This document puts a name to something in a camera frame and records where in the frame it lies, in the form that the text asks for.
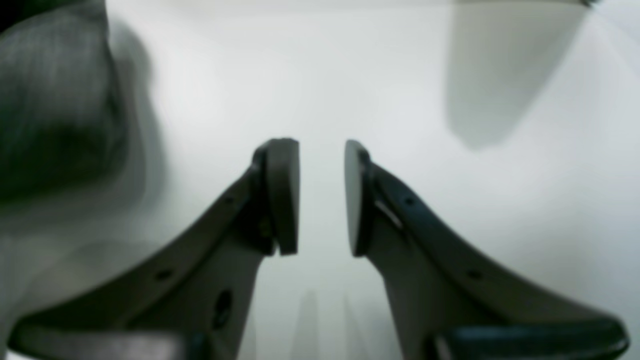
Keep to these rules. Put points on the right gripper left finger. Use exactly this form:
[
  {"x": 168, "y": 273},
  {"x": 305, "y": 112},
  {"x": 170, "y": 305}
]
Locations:
[{"x": 191, "y": 299}]

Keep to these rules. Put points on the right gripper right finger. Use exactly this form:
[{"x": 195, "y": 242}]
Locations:
[{"x": 448, "y": 300}]

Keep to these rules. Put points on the grey long-sleeve t-shirt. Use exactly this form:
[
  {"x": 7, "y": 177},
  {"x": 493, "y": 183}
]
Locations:
[{"x": 63, "y": 117}]

